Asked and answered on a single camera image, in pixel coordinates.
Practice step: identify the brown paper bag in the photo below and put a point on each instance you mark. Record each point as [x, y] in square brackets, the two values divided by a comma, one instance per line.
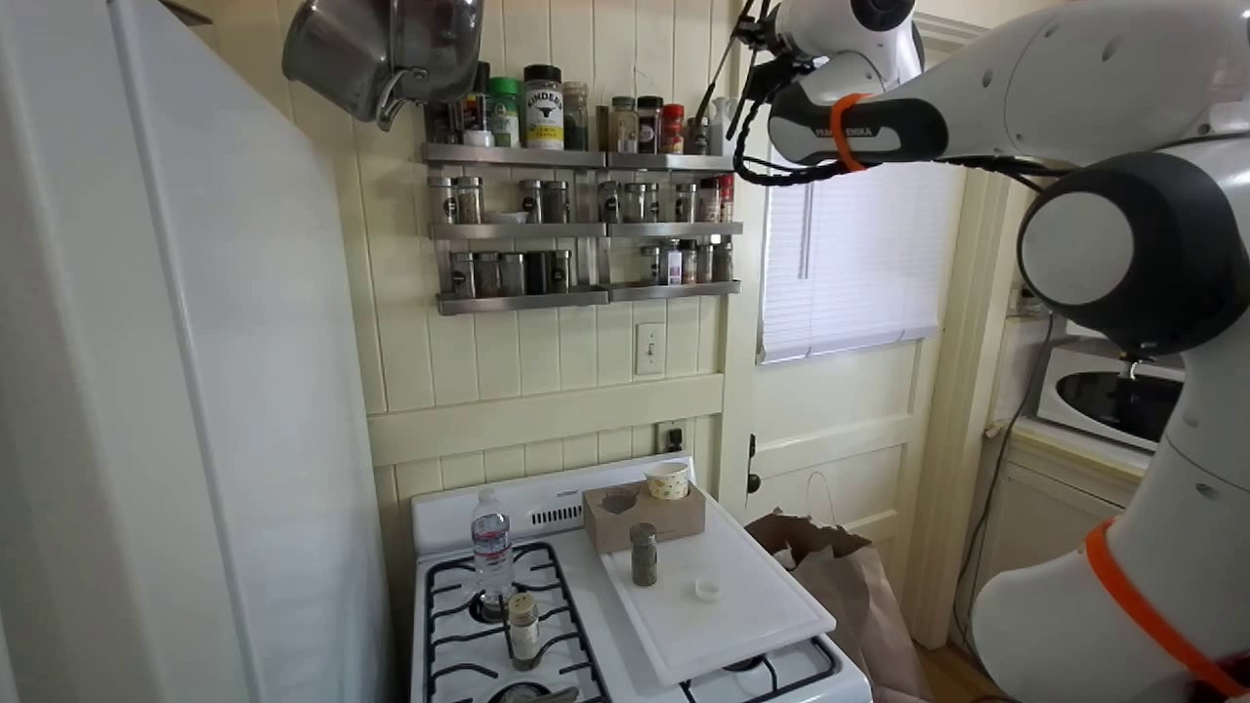
[843, 589]

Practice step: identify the white gas stove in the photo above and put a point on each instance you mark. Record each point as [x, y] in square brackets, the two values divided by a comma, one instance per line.
[442, 522]

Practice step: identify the glass spice jar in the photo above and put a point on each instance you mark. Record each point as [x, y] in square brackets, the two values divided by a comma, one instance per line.
[685, 203]
[532, 203]
[459, 274]
[694, 264]
[705, 136]
[494, 274]
[579, 121]
[461, 203]
[665, 264]
[547, 273]
[609, 203]
[588, 264]
[707, 203]
[647, 203]
[558, 203]
[452, 123]
[651, 127]
[720, 260]

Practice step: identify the dark spice jar black lid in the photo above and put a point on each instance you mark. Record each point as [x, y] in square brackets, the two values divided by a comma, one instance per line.
[476, 111]

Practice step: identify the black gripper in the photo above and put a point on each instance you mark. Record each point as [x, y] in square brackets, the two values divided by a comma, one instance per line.
[765, 35]

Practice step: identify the brown cardboard box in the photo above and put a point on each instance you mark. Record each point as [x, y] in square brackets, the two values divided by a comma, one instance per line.
[627, 522]

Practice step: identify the white cutting board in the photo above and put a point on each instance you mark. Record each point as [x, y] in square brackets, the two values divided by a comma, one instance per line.
[728, 611]

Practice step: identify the white paper cup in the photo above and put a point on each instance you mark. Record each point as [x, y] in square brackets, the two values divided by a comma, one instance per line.
[665, 486]

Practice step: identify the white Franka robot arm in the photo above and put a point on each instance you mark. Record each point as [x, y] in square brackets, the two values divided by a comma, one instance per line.
[1174, 562]

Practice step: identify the hanging steel pan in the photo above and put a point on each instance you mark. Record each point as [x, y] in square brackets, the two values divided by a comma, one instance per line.
[433, 44]

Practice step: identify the white panel door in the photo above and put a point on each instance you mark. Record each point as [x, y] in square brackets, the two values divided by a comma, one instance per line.
[834, 445]

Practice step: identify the clear plastic water bottle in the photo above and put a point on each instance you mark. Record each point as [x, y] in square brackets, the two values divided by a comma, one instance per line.
[491, 554]

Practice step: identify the metal wall spice rack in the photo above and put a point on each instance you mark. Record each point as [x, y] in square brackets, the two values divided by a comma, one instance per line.
[588, 227]

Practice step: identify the large jar with white label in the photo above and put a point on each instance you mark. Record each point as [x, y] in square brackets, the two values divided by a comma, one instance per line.
[543, 111]

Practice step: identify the wall power outlet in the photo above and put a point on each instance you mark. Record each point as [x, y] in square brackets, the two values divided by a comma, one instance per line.
[668, 439]

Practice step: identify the red spice jar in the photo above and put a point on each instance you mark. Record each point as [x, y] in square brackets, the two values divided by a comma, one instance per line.
[674, 131]

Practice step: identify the white window blind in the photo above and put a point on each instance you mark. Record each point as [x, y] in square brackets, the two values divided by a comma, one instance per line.
[843, 274]

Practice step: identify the white light switch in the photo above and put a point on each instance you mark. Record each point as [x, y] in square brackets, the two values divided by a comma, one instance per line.
[651, 348]

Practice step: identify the small grey spice shaker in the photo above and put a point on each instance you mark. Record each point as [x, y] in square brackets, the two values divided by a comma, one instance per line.
[640, 558]

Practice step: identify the white refrigerator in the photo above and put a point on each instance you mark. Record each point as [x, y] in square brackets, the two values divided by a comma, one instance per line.
[196, 393]

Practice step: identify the small spice jar white lid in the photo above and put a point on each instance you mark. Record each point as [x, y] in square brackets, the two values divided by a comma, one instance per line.
[519, 632]

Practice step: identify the steel pot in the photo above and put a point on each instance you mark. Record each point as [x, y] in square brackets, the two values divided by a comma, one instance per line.
[336, 62]

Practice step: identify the white microwave oven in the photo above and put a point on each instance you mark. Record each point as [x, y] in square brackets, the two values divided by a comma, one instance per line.
[1106, 393]

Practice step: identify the brown spice jar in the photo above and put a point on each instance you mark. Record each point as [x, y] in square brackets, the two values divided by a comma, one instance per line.
[627, 127]

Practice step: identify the spice jar green lid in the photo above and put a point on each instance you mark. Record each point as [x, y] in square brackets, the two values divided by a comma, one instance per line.
[505, 121]

